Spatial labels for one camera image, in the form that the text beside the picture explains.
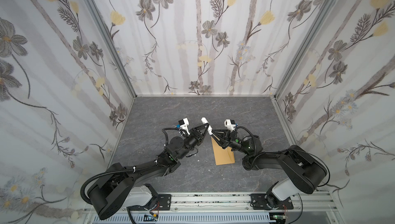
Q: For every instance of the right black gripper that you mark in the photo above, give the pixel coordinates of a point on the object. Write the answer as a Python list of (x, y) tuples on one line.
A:
[(228, 139)]

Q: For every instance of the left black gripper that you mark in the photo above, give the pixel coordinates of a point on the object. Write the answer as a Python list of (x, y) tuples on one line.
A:
[(194, 136)]

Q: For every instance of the white glue stick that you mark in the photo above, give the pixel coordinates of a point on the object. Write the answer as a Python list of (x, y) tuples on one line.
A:
[(209, 128)]

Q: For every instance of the brown kraft envelope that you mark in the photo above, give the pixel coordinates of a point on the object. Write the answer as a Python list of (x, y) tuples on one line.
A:
[(222, 156)]

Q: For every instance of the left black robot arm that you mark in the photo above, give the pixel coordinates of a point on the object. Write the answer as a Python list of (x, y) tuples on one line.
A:
[(107, 191)]

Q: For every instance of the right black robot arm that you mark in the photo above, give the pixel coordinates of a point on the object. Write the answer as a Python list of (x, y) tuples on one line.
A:
[(304, 172)]

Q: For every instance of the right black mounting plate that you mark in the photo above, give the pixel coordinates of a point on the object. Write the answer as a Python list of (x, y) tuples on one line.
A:
[(270, 202)]

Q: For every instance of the black mounting plate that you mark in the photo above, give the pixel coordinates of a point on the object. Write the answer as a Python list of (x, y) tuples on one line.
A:
[(270, 202), (162, 202)]

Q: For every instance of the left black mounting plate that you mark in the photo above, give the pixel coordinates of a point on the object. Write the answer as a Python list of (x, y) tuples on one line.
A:
[(162, 202)]

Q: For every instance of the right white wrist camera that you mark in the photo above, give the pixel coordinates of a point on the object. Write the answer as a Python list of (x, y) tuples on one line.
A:
[(230, 124)]

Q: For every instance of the white perforated cable duct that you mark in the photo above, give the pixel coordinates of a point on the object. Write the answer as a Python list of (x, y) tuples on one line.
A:
[(204, 218)]

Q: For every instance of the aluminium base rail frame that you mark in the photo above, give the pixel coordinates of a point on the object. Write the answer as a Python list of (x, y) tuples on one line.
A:
[(318, 208)]

